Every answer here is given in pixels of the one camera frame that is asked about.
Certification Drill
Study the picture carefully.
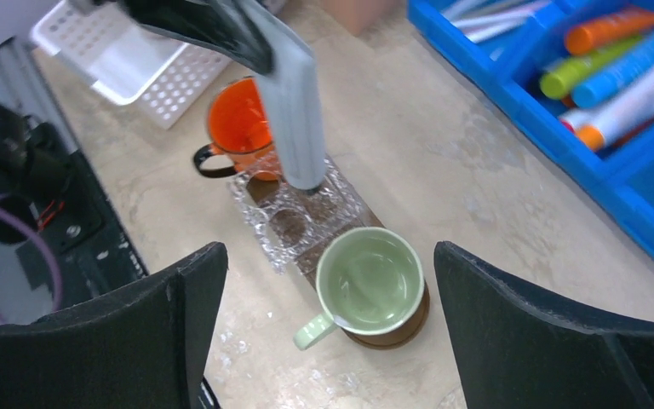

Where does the orange small tube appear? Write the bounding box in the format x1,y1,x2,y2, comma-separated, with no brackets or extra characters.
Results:
564,6,654,55

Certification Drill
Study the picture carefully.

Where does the black aluminium base frame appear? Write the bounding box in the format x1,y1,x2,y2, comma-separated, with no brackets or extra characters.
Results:
0,37,155,325

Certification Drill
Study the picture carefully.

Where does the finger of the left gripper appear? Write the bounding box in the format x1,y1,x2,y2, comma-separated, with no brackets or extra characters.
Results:
118,0,274,74

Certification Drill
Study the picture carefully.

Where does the light green ceramic mug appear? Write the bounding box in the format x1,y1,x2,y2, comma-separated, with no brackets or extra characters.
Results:
293,227,430,351

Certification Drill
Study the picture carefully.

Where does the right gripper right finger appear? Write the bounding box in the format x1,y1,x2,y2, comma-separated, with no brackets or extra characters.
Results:
433,241,654,408

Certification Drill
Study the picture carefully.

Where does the clear glass toothbrush holder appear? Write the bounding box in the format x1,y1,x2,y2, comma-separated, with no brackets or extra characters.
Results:
227,153,368,274

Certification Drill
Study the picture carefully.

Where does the orange translucent cup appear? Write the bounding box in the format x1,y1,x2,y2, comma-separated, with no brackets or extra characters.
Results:
192,76,274,179

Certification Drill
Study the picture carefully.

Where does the yellow green small tube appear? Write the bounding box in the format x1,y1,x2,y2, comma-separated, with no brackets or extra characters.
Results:
539,35,644,100

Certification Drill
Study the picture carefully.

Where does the white plastic cup bin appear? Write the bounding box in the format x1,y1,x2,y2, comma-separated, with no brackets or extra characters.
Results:
31,1,231,130

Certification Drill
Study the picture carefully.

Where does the blue small tube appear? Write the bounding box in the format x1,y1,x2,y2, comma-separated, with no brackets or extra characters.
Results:
571,32,654,108

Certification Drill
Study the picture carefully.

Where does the blue plastic compartment bin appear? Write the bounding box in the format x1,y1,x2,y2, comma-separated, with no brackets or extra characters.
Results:
407,1,654,258

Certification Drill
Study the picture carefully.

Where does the brown wooden oval tray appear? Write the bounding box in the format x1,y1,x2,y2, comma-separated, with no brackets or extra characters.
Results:
233,171,430,350

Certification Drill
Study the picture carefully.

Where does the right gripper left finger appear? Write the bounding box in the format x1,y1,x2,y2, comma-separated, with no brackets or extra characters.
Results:
0,242,228,408

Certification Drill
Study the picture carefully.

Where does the peach plastic desk organizer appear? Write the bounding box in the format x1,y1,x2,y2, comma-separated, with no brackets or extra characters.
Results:
320,0,400,37

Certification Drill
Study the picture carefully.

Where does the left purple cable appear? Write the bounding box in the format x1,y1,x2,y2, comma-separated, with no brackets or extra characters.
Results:
0,192,64,325

